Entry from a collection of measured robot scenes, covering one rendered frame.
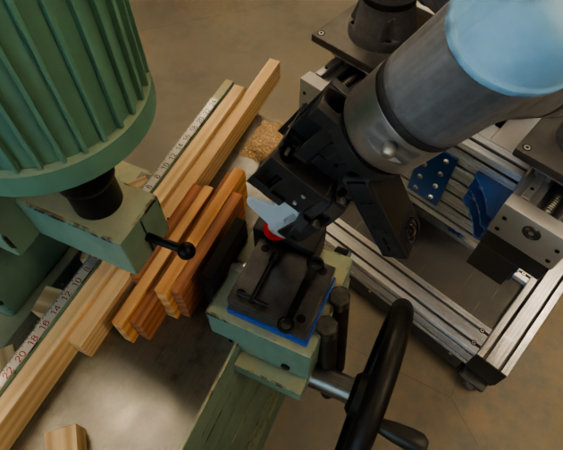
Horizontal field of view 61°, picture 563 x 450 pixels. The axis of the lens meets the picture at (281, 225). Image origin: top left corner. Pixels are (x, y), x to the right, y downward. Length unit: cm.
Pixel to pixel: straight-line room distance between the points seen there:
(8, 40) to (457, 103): 25
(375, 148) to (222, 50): 215
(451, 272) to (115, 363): 110
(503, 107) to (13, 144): 30
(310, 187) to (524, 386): 137
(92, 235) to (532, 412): 141
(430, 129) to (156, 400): 44
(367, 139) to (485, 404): 136
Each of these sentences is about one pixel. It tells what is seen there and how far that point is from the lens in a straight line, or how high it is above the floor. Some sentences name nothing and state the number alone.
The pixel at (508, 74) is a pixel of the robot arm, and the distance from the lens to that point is 28.
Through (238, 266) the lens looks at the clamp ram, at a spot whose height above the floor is 96.
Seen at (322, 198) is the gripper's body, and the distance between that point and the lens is 40.
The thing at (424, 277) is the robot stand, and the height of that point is 21.
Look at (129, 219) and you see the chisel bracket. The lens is 52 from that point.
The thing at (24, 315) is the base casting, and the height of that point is 80.
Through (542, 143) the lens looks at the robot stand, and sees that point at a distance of 102.
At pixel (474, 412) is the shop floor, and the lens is 162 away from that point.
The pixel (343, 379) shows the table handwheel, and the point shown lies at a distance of 68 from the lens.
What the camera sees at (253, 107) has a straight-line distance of 81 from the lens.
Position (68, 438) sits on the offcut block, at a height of 93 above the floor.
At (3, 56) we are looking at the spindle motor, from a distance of 31.
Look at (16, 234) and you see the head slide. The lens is 61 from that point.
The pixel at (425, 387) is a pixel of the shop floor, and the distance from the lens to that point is 159.
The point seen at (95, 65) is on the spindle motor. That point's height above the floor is 128.
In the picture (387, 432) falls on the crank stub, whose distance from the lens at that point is 58.
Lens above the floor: 148
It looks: 57 degrees down
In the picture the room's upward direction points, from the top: straight up
